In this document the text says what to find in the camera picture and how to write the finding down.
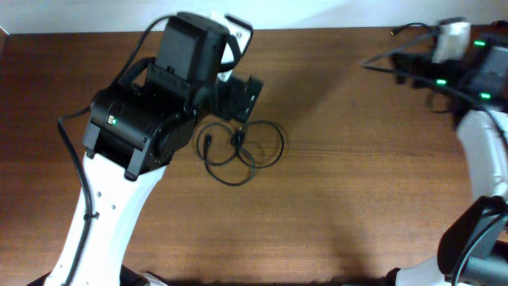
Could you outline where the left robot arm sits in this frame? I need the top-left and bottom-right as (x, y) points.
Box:
(37, 12), (263, 285)

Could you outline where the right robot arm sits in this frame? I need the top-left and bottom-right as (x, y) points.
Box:
(386, 34), (507, 285)

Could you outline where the camera cable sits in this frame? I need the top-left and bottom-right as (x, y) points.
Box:
(56, 14), (179, 286)
(360, 31), (508, 286)

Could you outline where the black usb cable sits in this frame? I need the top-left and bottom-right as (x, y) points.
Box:
(195, 119), (286, 187)
(389, 21), (441, 37)

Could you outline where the right camera cable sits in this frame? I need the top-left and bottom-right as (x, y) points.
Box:
(360, 31), (508, 286)

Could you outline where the left camera cable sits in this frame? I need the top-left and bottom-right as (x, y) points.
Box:
(56, 14), (179, 286)

